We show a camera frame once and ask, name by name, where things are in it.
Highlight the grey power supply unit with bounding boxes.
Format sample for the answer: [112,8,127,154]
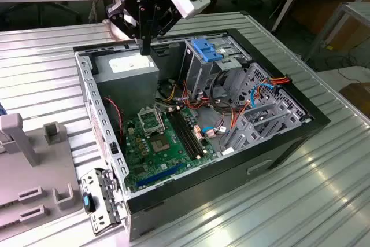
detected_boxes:
[92,53,160,132]

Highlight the grey metal disk bay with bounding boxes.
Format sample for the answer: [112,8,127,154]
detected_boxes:
[221,61,315,156]

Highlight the brown cardboard box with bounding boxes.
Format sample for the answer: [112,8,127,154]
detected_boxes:
[338,83,370,115]

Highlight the short blue data wire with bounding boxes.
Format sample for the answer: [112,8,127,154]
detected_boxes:
[200,124,216,139]

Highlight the green motherboard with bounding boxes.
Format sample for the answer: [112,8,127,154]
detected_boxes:
[123,105,218,193]

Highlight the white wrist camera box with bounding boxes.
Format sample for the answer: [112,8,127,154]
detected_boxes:
[168,0,212,20]

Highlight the blue expansion slot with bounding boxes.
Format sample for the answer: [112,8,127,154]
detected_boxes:
[135,163,183,189]

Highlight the long blue data wire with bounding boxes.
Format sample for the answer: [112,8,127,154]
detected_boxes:
[249,83,276,109]

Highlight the black RAM slot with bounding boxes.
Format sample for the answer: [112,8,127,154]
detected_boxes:
[169,110,195,160]
[172,109,199,160]
[176,109,202,159]
[179,108,205,158]

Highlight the metal frame table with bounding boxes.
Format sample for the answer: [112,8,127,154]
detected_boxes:
[305,1,370,66]

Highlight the red black twisted wire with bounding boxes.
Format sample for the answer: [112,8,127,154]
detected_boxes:
[103,95,125,145]

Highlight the grey card retention bracket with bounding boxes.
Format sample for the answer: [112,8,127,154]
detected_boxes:
[80,167,123,237]

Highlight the grey parts rack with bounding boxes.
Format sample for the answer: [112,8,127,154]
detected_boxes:
[0,112,87,247]

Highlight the black open PC case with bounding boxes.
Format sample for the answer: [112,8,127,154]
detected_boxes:
[72,28,332,242]

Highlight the orange red wire bundle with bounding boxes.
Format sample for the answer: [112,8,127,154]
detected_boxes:
[155,79,247,134]

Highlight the red yellow power wire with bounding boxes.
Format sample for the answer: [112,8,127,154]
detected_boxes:
[267,75,293,94]

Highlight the grey optical drive cage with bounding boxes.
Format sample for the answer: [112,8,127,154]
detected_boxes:
[179,34,253,98]

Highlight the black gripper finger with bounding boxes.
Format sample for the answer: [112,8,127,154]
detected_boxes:
[107,2,147,56]
[146,4,180,56]

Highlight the CPU socket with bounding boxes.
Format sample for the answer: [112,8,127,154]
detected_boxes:
[148,133,172,156]

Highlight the thick black cables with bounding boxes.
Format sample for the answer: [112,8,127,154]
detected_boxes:
[209,69,232,108]

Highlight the metal socket cover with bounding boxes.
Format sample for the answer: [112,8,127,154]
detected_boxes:
[138,107,166,137]

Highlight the blue plastic cage latch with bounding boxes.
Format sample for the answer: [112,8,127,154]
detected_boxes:
[190,38,225,63]

